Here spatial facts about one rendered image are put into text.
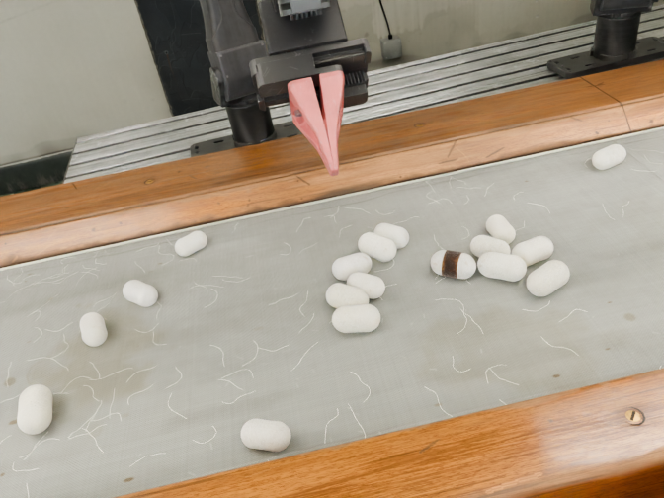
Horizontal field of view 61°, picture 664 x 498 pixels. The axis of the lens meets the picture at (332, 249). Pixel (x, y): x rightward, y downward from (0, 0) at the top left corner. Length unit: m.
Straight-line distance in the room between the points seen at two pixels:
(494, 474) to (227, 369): 0.20
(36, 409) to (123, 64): 2.14
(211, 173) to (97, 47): 1.90
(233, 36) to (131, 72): 1.73
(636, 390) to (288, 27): 0.37
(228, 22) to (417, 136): 0.31
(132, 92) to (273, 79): 2.07
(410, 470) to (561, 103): 0.47
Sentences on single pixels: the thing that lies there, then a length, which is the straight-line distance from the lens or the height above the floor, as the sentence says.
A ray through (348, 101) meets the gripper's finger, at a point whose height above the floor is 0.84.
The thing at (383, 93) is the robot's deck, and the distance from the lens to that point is 1.00.
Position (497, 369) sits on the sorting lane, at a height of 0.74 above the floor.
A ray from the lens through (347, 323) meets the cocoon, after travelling 0.42.
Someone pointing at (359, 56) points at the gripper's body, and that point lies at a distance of 0.50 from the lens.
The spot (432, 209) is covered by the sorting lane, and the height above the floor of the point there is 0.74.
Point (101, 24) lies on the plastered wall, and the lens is 2.48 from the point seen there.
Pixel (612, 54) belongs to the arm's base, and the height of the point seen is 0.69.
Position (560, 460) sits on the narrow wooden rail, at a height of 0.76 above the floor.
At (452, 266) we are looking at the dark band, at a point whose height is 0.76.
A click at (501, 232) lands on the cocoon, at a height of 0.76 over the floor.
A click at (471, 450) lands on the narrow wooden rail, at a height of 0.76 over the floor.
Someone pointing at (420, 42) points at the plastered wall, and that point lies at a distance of 2.67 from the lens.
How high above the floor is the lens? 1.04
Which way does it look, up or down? 36 degrees down
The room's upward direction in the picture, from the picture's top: 10 degrees counter-clockwise
